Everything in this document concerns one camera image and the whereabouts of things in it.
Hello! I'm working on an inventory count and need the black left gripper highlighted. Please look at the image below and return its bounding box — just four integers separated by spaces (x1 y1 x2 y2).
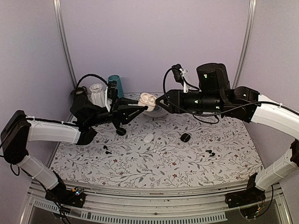
87 96 145 129

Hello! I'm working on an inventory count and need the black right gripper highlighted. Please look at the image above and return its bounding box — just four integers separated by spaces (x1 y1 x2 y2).
156 89 224 114

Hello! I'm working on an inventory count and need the small white case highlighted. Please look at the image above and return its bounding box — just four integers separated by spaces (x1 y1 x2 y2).
138 92 157 112

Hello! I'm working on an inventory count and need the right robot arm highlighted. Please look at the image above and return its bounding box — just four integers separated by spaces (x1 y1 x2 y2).
156 63 299 203

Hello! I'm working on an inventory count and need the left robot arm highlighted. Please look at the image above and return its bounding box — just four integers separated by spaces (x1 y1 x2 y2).
0 95 149 203

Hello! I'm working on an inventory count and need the black earbud case left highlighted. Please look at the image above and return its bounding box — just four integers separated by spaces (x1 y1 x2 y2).
116 127 127 136

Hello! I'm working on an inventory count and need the black earbud case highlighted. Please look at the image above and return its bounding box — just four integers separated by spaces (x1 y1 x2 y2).
116 127 127 136
180 133 191 143

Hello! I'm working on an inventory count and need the white oval earbud case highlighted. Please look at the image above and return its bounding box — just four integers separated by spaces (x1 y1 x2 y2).
143 133 154 144

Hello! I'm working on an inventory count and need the black earbud case right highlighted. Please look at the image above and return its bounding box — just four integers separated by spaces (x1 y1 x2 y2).
180 133 191 143

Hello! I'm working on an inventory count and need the white ribbed plate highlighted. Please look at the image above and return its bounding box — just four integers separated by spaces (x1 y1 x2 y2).
144 106 168 118

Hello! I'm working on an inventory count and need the white ribbed vase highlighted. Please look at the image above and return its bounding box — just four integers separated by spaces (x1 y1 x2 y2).
89 84 105 107

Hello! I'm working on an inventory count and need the teal vase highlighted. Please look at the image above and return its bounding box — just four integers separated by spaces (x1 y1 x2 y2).
108 74 124 98

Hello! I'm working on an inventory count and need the black cylinder vase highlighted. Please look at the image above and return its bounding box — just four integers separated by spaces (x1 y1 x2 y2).
70 86 87 98

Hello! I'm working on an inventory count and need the floral table mat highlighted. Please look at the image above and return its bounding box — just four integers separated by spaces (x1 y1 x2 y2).
50 113 263 188

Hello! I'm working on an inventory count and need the right camera cable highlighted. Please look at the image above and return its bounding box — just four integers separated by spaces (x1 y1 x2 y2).
163 67 299 124

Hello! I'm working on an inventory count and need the camera cable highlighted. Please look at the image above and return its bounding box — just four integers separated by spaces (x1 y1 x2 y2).
163 67 299 124
76 74 110 89

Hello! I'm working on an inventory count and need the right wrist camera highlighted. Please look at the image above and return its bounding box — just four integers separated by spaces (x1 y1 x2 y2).
171 64 189 93

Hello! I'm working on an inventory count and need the left camera cable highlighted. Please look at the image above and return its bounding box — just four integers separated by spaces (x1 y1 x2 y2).
76 74 110 89

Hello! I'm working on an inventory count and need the front aluminium rail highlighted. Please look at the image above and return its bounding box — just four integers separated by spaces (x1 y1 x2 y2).
21 181 292 224

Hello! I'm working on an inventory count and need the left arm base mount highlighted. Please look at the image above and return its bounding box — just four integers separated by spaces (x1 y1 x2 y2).
45 186 86 208

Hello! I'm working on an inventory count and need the left aluminium post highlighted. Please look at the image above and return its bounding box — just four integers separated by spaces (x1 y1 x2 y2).
53 0 77 87

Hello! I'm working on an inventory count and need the aluminium post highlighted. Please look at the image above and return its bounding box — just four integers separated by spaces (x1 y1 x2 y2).
233 0 257 88
53 0 77 87

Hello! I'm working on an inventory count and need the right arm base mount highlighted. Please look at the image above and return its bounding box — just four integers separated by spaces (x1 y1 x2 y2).
225 187 266 208

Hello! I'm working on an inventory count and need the right aluminium post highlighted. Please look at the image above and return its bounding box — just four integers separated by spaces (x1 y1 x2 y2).
233 0 257 88

